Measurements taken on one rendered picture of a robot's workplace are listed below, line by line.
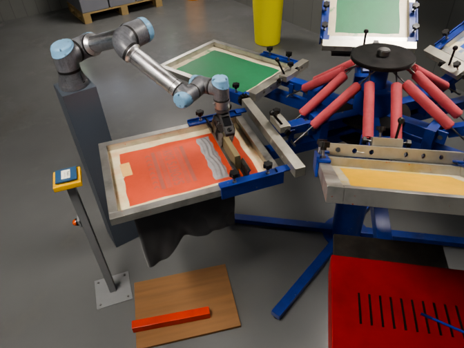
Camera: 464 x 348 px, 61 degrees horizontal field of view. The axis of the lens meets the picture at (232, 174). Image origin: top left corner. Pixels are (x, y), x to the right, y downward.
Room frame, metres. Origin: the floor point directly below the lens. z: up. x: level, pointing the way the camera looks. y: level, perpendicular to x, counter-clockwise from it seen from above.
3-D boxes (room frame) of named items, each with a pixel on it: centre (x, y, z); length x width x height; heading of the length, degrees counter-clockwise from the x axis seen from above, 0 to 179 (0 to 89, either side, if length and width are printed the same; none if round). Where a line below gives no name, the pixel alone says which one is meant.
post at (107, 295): (1.48, 0.80, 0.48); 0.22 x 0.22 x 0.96; 17
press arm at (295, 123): (1.70, -0.31, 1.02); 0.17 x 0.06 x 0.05; 107
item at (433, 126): (1.85, -0.78, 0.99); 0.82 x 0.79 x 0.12; 107
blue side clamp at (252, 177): (1.34, -0.09, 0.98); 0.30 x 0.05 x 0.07; 107
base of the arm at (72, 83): (1.95, 0.82, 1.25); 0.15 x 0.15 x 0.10
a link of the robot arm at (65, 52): (1.96, 0.81, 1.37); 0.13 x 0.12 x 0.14; 148
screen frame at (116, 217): (1.53, 0.23, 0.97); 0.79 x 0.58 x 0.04; 107
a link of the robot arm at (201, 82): (1.66, 0.12, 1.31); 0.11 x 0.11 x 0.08; 58
